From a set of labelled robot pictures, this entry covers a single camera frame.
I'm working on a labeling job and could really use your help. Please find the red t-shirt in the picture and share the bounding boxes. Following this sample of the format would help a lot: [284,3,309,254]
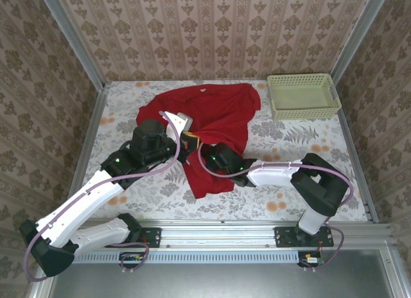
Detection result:
[136,82,261,199]

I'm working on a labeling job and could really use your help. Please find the pale yellow plastic basket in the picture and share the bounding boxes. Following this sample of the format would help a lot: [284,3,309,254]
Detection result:
[267,73,342,121]

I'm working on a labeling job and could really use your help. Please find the small connector board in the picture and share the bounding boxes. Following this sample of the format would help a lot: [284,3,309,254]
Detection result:
[119,252,145,268]
[298,251,325,268]

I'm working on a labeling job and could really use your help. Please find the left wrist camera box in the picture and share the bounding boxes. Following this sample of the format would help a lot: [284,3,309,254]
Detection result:
[159,110,194,134]

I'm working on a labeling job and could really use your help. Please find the aluminium table side rail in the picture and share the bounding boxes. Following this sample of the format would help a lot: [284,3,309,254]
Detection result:
[335,105,380,224]
[60,82,112,225]

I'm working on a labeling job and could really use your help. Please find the aluminium mounting rail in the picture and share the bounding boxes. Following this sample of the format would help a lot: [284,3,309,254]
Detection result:
[48,219,394,247]

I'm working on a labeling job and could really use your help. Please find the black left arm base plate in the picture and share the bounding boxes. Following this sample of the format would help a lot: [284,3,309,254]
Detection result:
[104,226,162,249]

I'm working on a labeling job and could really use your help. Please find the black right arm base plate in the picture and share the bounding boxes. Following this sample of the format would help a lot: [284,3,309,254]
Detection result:
[274,226,334,249]

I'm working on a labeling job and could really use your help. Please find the grey slotted cable duct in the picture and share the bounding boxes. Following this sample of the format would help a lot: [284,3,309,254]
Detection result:
[59,250,301,264]

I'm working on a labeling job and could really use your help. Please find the aluminium frame post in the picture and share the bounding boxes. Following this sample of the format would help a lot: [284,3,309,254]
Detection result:
[37,0,107,90]
[330,0,391,83]

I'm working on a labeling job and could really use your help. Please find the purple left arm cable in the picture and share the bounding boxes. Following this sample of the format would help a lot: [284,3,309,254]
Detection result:
[24,110,203,283]

